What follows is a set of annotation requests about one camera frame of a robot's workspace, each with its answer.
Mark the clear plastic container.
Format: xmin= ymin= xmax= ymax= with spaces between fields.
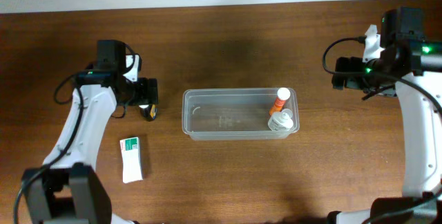
xmin=182 ymin=88 xmax=300 ymax=140

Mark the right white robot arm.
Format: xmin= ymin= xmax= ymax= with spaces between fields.
xmin=323 ymin=7 xmax=441 ymax=223

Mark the white green medicine box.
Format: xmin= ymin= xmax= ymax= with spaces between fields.
xmin=119 ymin=137 xmax=143 ymax=184

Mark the orange tube white cap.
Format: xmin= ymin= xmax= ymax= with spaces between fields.
xmin=269 ymin=87 xmax=291 ymax=115

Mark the dark brown bottle white cap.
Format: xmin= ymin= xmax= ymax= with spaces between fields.
xmin=140 ymin=104 xmax=157 ymax=122

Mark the white plastic bottle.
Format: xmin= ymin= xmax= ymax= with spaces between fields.
xmin=267 ymin=109 xmax=294 ymax=131

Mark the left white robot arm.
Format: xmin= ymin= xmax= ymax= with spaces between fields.
xmin=13 ymin=39 xmax=159 ymax=223

